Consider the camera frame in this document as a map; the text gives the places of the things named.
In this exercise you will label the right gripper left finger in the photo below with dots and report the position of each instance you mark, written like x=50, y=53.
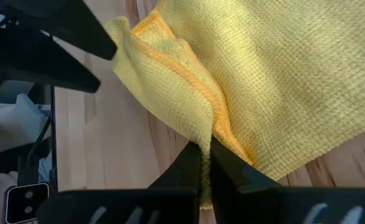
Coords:
x=169, y=202

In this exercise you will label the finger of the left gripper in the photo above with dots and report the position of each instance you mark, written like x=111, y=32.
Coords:
x=76, y=25
x=30, y=62

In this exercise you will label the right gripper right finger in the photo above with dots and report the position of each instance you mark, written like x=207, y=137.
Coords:
x=247, y=202

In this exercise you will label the yellow microfiber towel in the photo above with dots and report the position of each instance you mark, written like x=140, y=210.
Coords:
x=278, y=77

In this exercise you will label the black metal table frame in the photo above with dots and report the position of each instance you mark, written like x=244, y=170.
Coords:
x=54, y=140

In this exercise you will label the small two-lens camera box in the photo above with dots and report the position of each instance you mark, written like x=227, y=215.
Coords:
x=26, y=202

